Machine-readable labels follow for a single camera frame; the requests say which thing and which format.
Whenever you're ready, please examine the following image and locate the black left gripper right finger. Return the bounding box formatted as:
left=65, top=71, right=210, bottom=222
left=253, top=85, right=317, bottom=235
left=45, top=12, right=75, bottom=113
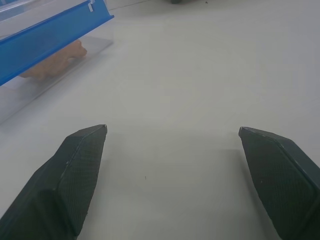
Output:
left=238, top=126, right=320, bottom=240

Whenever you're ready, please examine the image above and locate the clear box with blue rim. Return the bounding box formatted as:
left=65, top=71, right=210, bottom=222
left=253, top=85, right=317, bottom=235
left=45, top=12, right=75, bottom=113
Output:
left=0, top=0, right=115, bottom=125

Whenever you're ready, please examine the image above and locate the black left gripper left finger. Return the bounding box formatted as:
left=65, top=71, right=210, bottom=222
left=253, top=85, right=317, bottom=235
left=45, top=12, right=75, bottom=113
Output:
left=0, top=124, right=109, bottom=240

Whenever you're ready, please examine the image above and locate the tan bread piece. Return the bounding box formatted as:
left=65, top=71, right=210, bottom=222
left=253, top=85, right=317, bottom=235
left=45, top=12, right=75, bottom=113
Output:
left=18, top=39, right=88, bottom=80

